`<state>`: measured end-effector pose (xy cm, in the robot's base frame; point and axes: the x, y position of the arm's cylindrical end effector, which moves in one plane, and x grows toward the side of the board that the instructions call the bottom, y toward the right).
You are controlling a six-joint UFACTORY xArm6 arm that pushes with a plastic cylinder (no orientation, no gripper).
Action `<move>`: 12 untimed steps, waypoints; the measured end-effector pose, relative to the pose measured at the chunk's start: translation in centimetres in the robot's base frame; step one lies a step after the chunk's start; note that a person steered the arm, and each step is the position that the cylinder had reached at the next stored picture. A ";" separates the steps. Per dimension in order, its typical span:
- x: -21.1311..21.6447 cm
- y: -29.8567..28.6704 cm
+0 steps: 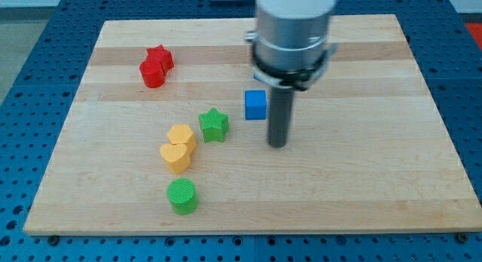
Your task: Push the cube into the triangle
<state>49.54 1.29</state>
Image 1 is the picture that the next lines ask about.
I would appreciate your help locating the blue cube block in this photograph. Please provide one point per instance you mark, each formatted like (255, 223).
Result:
(255, 105)

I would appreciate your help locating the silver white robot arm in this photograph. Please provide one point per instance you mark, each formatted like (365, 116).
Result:
(289, 48)

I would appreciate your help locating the green star block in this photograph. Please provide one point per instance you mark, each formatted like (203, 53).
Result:
(214, 125)

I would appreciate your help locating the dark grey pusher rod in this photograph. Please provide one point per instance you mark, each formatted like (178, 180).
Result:
(281, 101)

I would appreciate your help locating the yellow pentagon block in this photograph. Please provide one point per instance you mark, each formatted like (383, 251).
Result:
(182, 134)

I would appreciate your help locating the yellow heart block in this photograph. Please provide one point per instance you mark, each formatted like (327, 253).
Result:
(177, 158)

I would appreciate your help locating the wooden board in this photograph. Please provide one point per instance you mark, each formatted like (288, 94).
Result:
(367, 152)

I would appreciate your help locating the green cylinder block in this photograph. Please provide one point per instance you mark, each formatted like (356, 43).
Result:
(182, 196)

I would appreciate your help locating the red cylinder block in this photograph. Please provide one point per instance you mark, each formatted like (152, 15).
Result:
(152, 73)

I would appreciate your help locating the red star block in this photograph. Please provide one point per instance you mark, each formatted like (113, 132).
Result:
(163, 56)

